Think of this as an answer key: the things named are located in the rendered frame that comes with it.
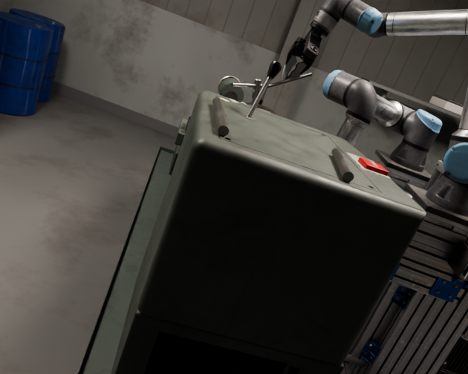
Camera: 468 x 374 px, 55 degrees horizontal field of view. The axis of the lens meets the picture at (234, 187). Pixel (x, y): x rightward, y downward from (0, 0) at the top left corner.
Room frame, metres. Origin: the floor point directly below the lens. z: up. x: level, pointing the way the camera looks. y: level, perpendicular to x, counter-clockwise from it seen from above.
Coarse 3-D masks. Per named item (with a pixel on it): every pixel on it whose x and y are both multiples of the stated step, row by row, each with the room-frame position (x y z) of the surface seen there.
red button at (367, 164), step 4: (360, 160) 1.09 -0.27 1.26; (364, 160) 1.08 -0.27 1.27; (368, 160) 1.11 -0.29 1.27; (364, 164) 1.07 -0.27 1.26; (368, 164) 1.06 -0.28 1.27; (372, 164) 1.08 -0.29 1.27; (376, 164) 1.10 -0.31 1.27; (368, 168) 1.05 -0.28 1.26; (372, 168) 1.05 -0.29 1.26; (376, 168) 1.06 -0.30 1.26; (380, 168) 1.06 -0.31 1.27; (384, 168) 1.08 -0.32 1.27; (380, 172) 1.06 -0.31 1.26; (384, 172) 1.06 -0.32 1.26; (388, 172) 1.06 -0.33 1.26
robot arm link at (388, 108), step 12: (336, 72) 1.79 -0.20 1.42; (324, 84) 1.78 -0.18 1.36; (336, 84) 1.74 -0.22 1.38; (348, 84) 1.70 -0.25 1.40; (336, 96) 1.73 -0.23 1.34; (384, 108) 1.91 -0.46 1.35; (396, 108) 1.98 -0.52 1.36; (408, 108) 2.02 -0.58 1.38; (384, 120) 1.97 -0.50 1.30; (396, 120) 1.97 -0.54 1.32
